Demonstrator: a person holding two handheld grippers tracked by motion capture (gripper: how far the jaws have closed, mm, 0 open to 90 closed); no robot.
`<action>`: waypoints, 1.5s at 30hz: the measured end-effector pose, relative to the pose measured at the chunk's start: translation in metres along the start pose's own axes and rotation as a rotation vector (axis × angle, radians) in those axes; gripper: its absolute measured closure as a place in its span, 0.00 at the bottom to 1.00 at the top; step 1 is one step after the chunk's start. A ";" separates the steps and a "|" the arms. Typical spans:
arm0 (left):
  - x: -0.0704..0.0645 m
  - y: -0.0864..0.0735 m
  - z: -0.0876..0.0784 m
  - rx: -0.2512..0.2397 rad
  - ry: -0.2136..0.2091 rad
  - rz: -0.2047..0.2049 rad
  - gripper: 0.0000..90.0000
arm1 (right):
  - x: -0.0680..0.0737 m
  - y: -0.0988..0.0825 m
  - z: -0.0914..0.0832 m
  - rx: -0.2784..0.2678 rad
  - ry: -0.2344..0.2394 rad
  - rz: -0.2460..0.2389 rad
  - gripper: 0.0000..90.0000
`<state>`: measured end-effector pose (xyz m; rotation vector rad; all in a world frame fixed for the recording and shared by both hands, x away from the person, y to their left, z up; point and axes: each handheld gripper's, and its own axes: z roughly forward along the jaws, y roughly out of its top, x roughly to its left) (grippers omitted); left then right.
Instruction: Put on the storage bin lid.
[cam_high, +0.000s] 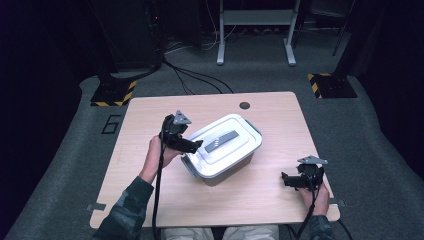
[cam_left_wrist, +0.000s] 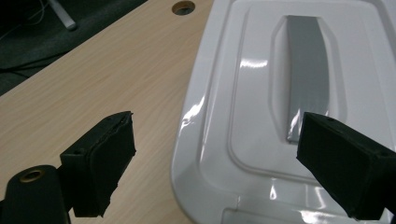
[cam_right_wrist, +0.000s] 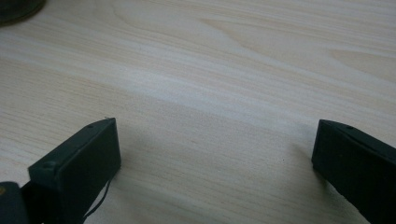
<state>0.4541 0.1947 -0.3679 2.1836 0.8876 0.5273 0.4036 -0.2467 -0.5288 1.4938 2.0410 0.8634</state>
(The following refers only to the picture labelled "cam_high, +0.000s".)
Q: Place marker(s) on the person's leg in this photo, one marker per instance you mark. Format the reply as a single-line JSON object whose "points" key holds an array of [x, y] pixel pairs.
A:
{"points": [[186, 234], [250, 233]]}

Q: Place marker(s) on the clear grey storage box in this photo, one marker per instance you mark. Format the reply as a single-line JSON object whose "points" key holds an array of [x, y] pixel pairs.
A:
{"points": [[230, 173]]}

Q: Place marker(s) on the person's left hand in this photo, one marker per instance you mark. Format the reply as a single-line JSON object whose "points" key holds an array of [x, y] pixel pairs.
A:
{"points": [[155, 160]]}

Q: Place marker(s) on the white metal stand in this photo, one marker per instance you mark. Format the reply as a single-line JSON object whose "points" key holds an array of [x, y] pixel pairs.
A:
{"points": [[256, 16]]}

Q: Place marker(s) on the black striped stand base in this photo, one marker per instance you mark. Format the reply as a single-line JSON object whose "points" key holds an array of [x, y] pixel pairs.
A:
{"points": [[333, 86], [113, 93]]}

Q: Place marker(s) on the dark cabinet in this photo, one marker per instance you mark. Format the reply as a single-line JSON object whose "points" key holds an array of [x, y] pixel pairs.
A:
{"points": [[136, 33]]}

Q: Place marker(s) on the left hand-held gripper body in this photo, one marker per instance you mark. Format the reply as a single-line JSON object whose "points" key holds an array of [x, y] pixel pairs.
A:
{"points": [[171, 130]]}

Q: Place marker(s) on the person's right leg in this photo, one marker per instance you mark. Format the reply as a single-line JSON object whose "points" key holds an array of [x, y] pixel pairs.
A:
{"points": [[250, 233]]}

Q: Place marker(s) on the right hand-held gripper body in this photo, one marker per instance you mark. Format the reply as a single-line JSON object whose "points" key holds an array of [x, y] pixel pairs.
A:
{"points": [[311, 175]]}

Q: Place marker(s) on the person's right hand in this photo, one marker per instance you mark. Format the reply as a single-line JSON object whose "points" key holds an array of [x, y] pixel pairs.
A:
{"points": [[318, 201]]}

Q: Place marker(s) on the person's left leg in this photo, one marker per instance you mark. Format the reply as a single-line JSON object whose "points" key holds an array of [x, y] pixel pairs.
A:
{"points": [[186, 234]]}

